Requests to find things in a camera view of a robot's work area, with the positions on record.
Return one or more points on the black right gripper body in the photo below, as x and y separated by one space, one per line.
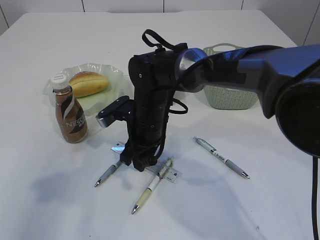
141 156

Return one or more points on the clear plastic ruler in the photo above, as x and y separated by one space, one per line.
172 174

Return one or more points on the brown coffee drink bottle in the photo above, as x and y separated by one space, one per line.
71 117

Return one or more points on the sugared bread roll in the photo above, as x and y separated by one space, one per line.
87 83

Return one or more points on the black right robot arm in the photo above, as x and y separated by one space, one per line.
286 81

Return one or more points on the cream grip pen middle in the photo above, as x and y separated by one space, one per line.
161 174

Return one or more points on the grey grip pen left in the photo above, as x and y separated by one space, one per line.
107 173

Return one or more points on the green wavy glass plate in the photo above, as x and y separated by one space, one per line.
92 104

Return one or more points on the blue grey pen right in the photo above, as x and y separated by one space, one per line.
213 151

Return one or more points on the green plastic woven basket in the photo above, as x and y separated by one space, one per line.
229 99

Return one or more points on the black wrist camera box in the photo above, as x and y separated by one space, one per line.
122 109

